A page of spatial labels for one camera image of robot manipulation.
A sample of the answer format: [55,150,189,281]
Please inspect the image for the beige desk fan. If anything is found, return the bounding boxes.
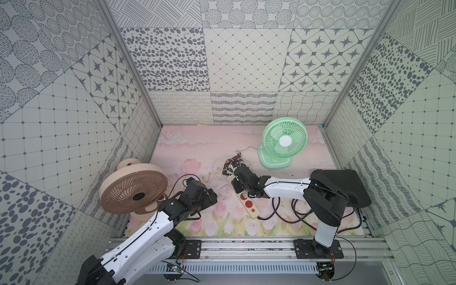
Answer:
[99,158,168,222]

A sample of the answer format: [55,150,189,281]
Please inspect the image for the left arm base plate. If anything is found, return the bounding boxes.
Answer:
[171,239,202,260]

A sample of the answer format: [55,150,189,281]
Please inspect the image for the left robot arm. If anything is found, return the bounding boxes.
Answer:
[76,178,217,285]

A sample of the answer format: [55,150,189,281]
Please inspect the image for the green desk fan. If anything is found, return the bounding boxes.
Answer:
[258,118,308,170]

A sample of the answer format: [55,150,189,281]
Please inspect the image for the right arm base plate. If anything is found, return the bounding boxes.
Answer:
[293,239,344,260]

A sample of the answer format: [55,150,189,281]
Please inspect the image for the dark red clamp tool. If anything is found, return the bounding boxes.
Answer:
[226,152,243,164]

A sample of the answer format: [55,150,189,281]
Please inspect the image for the aluminium mounting rail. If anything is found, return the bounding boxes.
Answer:
[103,236,396,262]

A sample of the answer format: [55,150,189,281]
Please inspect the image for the cream power strip red sockets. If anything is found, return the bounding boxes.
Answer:
[227,175,260,219]

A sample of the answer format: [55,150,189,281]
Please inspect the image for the black power strip cable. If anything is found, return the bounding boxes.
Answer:
[257,195,362,236]

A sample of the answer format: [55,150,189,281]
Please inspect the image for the black tool case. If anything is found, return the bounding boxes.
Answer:
[311,169,372,209]

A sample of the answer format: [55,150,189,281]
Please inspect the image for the white fan cable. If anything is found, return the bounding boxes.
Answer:
[209,145,264,179]

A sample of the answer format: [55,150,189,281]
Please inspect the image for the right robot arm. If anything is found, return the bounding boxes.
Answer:
[233,165,349,251]

